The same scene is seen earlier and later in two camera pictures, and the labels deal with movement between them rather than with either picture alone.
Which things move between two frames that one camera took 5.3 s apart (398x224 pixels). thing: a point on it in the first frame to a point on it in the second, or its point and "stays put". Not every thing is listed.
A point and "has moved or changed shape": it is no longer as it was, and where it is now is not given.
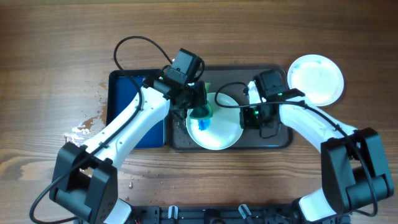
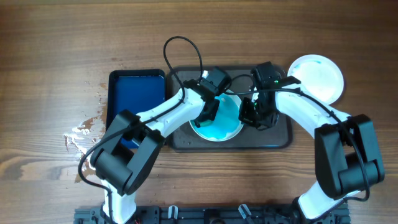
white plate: [319, 77] stays put
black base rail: [216, 214] stays put
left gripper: [201, 98] to [213, 114]
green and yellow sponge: [203, 112] has moved or changed shape
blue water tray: [122, 93] stays put
